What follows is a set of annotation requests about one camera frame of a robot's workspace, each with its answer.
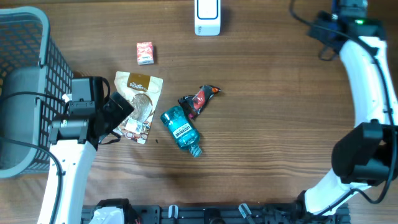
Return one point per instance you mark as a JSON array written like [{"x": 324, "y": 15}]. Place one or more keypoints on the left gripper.
[{"x": 119, "y": 113}]

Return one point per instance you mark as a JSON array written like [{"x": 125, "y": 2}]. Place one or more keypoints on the black red snack packet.
[{"x": 193, "y": 105}]

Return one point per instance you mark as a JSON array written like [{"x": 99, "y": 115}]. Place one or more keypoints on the blue mouthwash bottle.
[{"x": 183, "y": 132}]

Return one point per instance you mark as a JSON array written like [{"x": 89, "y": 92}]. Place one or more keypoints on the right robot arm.
[{"x": 367, "y": 156}]

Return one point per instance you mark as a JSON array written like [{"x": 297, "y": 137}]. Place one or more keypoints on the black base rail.
[{"x": 277, "y": 213}]

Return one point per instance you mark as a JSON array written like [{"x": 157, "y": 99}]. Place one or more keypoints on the grey plastic mesh basket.
[{"x": 34, "y": 77}]

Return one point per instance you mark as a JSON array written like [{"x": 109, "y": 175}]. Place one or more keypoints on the small red white carton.
[{"x": 145, "y": 53}]

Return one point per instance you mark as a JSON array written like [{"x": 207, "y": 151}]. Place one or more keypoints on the brown white snack pouch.
[{"x": 142, "y": 92}]

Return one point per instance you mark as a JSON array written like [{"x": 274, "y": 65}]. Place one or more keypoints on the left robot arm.
[{"x": 75, "y": 135}]

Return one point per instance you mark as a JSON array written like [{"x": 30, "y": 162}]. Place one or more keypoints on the white barcode scanner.
[{"x": 207, "y": 17}]

